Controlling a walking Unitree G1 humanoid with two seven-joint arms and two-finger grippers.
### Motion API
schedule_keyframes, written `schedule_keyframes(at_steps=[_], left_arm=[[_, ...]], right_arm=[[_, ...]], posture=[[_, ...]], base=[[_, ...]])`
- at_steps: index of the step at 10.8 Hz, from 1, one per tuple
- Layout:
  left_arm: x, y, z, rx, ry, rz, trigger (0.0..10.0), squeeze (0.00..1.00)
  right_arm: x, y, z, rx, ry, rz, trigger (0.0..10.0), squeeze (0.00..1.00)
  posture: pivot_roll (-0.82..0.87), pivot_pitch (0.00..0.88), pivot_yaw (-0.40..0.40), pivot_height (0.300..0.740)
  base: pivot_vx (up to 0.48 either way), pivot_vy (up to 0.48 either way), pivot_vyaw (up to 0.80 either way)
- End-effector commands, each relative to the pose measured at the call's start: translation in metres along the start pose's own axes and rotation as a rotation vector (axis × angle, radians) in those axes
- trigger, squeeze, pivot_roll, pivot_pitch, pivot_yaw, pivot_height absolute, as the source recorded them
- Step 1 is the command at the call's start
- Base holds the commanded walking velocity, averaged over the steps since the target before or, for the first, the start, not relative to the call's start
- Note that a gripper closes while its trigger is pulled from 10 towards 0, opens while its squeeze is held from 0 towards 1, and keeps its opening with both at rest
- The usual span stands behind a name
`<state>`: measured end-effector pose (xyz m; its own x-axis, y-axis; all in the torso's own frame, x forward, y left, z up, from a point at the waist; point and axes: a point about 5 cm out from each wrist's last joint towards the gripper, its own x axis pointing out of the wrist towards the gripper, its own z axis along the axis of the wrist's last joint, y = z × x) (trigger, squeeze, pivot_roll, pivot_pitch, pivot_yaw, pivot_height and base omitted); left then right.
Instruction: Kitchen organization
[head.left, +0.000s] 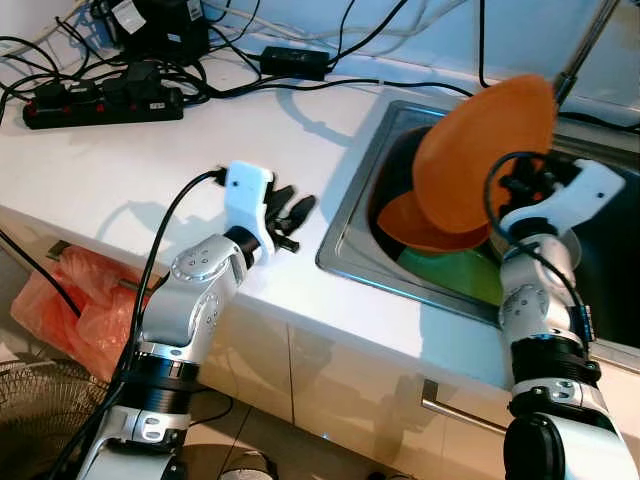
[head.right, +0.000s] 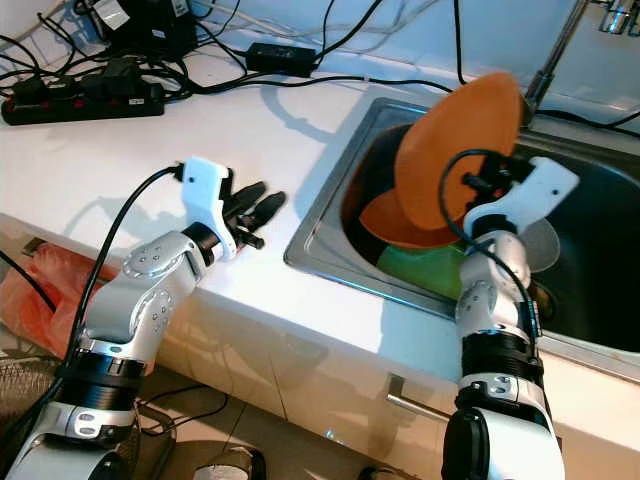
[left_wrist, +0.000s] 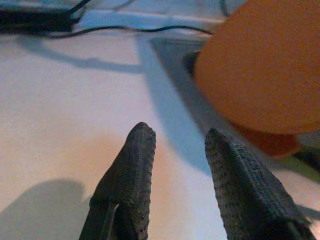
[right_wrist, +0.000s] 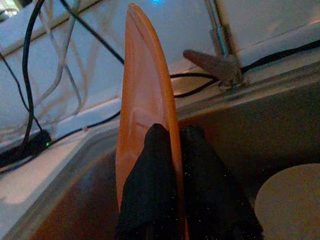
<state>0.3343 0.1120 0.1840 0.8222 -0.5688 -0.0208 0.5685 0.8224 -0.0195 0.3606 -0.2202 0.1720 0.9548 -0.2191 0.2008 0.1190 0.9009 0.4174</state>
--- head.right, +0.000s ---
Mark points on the orange plastic bowl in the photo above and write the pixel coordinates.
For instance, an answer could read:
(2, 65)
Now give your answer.
(450, 130)

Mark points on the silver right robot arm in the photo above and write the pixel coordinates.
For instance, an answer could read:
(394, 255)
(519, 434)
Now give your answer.
(485, 300)

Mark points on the stainless steel sink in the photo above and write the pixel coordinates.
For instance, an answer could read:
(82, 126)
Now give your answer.
(315, 235)

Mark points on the green plate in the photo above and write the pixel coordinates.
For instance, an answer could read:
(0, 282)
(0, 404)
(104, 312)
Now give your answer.
(420, 270)

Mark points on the sink drain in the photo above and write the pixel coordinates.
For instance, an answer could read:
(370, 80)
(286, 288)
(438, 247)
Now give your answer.
(545, 300)

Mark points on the black power adapter brick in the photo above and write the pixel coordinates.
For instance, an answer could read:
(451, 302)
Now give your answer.
(280, 58)

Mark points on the metal faucet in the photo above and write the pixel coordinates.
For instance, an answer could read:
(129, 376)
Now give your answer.
(557, 50)

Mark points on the beige base cabinet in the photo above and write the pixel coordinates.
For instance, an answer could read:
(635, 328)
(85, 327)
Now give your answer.
(310, 380)

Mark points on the black charger device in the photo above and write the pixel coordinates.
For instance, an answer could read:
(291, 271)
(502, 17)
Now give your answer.
(150, 35)

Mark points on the black power strip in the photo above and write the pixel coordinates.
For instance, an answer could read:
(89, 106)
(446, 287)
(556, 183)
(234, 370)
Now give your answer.
(80, 100)

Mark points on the orange plastic bag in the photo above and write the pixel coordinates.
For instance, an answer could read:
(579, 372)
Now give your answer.
(50, 300)

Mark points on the chrome fixture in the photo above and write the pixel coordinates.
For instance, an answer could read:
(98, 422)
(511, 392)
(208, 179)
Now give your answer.
(618, 15)

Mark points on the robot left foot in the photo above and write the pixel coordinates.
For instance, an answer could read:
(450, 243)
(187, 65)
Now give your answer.
(230, 465)

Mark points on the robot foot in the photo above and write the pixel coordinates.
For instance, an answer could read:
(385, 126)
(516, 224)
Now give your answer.
(378, 474)
(230, 465)

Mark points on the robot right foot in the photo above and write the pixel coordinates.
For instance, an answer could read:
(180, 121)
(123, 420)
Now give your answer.
(378, 474)

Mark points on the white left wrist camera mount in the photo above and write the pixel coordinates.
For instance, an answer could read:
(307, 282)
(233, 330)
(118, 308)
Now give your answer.
(208, 190)

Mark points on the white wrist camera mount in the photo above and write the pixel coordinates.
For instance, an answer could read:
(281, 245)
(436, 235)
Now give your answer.
(540, 190)
(208, 190)

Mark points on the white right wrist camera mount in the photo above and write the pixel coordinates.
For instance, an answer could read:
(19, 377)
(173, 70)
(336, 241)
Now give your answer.
(540, 190)

